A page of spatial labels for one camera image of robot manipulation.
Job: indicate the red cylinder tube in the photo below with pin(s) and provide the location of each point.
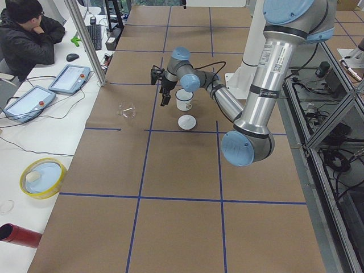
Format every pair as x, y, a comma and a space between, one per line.
17, 235

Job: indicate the yellow rimmed bowl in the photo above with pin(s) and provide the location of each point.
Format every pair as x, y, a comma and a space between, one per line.
43, 178

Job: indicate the aluminium frame post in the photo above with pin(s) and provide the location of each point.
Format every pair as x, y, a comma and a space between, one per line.
78, 20

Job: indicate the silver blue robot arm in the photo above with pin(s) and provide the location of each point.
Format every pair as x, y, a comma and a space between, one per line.
288, 25

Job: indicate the clear glass dish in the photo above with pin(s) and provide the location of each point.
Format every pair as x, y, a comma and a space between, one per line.
6, 207

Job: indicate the black computer mouse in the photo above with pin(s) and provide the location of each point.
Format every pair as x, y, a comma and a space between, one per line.
72, 57

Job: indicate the blue teach pendant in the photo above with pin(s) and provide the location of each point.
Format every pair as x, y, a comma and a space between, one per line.
70, 79
29, 105

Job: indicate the near blue teach pendant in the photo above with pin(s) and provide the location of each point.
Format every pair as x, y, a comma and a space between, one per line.
29, 105

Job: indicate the green plastic tool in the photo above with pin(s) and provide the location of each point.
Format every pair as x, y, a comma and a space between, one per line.
76, 41

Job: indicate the seated person in black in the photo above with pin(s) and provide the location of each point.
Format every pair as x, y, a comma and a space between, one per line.
28, 37

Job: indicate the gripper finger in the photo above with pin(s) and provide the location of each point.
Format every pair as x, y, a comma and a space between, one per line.
167, 98
163, 100

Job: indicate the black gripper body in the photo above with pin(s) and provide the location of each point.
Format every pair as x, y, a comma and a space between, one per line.
168, 85

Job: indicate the white pedestal column with base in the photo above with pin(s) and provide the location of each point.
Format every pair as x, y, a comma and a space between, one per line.
239, 82

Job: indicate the white enamel mug blue rim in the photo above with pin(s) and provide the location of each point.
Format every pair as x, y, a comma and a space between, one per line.
184, 100

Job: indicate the black keyboard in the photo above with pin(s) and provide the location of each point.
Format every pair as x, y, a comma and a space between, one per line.
95, 35

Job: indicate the far blue teach pendant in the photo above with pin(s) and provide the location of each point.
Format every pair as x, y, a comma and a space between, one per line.
70, 79

